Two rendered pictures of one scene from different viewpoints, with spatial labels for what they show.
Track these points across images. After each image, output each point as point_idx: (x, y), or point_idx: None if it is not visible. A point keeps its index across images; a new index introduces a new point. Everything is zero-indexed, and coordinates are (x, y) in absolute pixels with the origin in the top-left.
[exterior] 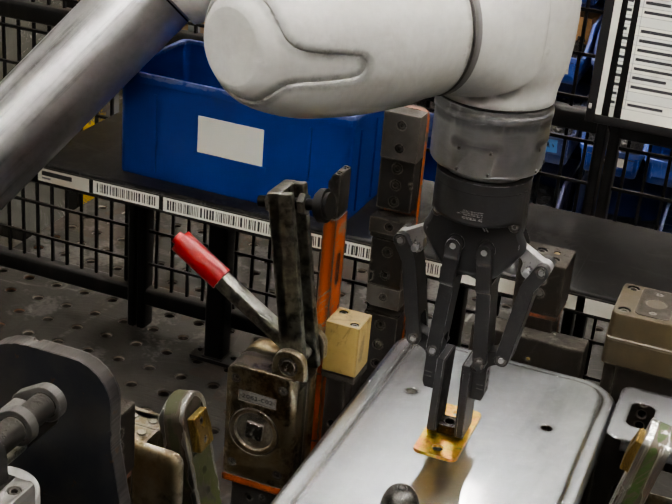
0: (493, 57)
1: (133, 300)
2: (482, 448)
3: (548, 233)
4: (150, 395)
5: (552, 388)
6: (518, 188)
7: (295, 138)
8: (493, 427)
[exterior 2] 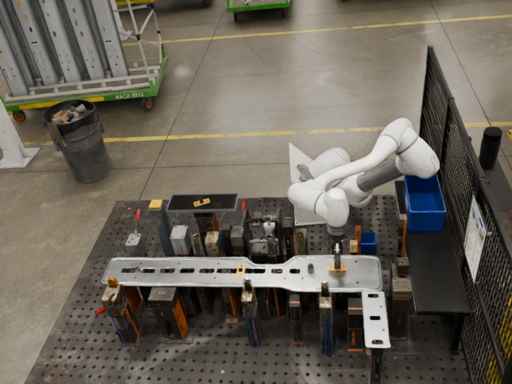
0: (318, 213)
1: None
2: (344, 275)
3: (439, 264)
4: None
5: (373, 280)
6: (332, 235)
7: (408, 208)
8: (351, 275)
